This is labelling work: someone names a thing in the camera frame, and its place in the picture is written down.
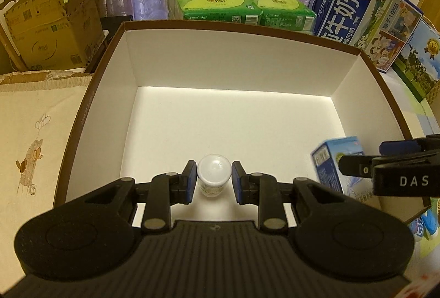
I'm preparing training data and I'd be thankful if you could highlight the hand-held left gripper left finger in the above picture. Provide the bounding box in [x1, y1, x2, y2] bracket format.
[84, 161, 198, 234]

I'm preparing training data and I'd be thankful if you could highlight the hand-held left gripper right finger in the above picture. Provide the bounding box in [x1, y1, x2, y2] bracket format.
[231, 161, 346, 234]

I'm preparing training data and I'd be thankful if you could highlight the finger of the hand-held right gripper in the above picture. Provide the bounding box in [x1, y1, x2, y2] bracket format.
[379, 135, 440, 156]
[338, 154, 379, 179]

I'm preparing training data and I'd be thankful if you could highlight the small white cap bottle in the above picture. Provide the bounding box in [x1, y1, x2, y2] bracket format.
[197, 154, 232, 199]

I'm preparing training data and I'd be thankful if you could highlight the small blue medicine box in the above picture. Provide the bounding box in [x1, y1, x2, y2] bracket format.
[311, 136, 377, 204]

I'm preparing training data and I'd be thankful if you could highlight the large brown cardboard box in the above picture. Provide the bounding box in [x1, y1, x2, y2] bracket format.
[53, 20, 432, 230]

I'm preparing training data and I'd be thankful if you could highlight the blue white packet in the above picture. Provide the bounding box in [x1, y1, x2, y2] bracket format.
[407, 197, 440, 242]

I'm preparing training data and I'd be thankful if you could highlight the cow print milk case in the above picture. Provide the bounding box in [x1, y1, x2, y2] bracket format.
[392, 20, 440, 103]

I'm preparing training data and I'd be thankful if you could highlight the blue milk carton case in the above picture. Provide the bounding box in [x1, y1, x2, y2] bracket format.
[307, 0, 424, 75]

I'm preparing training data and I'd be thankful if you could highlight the cream embroidered blanket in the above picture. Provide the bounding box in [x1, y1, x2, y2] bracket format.
[0, 69, 95, 288]

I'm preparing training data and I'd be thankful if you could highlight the stack of green tissue packs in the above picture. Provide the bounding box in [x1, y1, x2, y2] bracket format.
[164, 0, 317, 37]

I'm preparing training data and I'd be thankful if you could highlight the open tan cardboard box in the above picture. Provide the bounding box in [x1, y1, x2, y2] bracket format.
[0, 0, 104, 72]

